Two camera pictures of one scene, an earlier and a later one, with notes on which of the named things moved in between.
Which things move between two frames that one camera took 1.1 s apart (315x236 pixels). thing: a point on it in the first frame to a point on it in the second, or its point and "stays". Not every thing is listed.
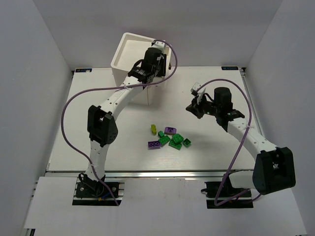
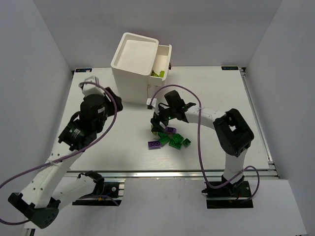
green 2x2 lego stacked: (177, 138) stays
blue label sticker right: (230, 68) stays
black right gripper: (195, 109) to (157, 120)
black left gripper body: (164, 65) to (114, 99)
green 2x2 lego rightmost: (186, 142) stays
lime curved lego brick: (153, 129) stays
